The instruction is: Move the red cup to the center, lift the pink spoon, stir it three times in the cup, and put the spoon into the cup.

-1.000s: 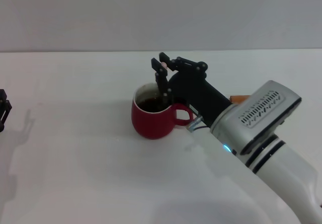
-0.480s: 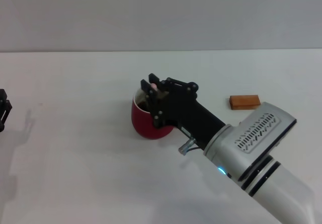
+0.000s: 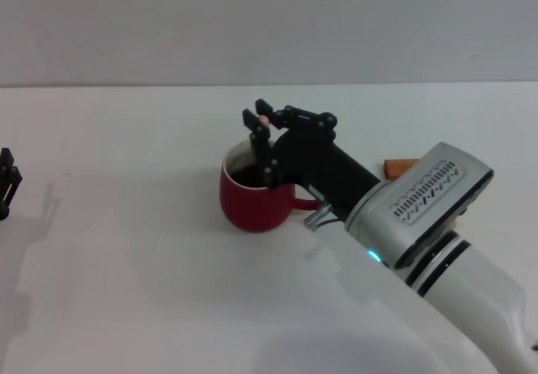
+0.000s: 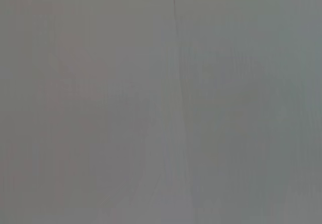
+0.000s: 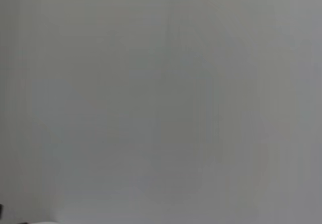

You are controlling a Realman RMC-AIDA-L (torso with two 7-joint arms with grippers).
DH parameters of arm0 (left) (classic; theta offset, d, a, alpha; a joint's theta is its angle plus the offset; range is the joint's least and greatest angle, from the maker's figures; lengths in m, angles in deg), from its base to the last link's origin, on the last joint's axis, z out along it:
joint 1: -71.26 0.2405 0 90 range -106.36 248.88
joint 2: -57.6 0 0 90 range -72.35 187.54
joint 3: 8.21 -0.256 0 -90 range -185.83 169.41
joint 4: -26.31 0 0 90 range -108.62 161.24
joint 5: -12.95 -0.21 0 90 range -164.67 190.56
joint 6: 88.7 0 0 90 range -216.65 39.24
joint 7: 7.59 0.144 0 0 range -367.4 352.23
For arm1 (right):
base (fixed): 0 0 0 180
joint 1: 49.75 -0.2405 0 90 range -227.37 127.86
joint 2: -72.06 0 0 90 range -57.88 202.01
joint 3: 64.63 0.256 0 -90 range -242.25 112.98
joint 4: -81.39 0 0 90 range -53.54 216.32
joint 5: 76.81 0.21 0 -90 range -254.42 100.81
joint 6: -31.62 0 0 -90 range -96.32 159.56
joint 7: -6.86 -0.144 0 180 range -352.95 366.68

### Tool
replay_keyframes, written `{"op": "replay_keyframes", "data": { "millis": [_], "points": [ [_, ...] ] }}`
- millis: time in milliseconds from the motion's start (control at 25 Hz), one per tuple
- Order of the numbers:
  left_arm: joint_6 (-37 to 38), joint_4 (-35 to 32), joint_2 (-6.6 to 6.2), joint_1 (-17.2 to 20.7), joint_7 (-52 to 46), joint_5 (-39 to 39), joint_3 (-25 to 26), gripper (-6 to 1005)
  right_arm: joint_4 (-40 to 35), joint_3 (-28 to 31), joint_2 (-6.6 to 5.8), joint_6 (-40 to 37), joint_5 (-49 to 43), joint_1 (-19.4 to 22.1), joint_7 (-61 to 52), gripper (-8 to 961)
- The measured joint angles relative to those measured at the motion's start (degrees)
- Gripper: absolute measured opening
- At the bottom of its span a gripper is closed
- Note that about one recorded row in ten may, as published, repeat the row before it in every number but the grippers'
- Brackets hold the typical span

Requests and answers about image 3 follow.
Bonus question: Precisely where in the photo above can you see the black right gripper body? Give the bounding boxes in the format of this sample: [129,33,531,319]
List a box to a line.
[271,126,382,220]

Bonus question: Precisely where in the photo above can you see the red ceramic cup with coffee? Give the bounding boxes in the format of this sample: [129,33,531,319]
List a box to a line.
[219,140,323,234]

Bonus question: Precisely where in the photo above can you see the silver connector with cable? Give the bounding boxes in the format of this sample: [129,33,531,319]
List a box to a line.
[303,203,346,233]

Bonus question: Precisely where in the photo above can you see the dark brown wooden block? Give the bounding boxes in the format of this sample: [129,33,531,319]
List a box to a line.
[383,158,421,181]

